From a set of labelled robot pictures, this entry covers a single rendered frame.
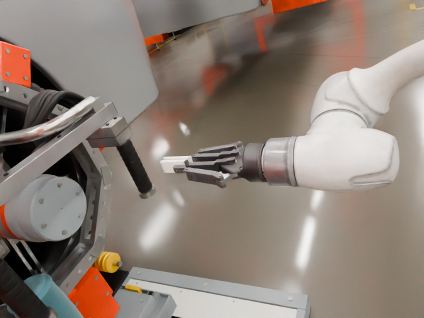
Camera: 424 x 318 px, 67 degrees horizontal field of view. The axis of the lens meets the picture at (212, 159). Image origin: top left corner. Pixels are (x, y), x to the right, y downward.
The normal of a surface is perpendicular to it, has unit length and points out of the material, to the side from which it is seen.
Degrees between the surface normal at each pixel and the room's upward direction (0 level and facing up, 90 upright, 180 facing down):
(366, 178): 97
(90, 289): 90
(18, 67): 90
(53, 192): 90
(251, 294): 0
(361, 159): 57
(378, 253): 0
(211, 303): 0
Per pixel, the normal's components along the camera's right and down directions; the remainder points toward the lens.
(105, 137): -0.37, 0.57
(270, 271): -0.29, -0.82
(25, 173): 0.88, -0.04
